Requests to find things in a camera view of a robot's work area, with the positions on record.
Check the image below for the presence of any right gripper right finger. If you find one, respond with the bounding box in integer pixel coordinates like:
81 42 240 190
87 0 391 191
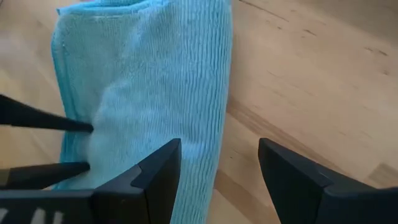
257 138 398 224

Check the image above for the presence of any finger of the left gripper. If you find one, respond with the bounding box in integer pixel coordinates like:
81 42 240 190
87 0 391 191
0 161 91 191
0 94 95 134

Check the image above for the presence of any blue microfiber towel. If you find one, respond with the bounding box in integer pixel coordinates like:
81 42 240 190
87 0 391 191
50 0 234 224

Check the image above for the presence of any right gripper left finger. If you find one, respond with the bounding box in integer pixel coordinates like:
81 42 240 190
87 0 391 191
93 138 182 224

